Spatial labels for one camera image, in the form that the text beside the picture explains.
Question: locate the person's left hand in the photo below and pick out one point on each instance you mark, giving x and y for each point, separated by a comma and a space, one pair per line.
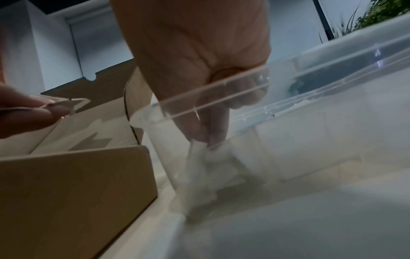
22, 113

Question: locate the person's right hand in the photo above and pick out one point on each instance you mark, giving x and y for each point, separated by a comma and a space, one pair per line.
192, 45

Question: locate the white sachet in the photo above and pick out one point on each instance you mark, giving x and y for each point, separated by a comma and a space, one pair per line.
72, 103

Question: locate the brown cardboard box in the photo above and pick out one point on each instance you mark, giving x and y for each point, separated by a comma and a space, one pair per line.
70, 189

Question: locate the white sachet packets pile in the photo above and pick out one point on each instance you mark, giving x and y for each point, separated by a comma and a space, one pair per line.
205, 174

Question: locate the clear compartment tray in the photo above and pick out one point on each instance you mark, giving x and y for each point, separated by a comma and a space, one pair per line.
320, 164

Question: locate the green leafy plant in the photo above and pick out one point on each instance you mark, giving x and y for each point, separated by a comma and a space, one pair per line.
381, 12

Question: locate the grey window frame post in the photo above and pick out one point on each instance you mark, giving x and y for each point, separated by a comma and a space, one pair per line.
322, 20

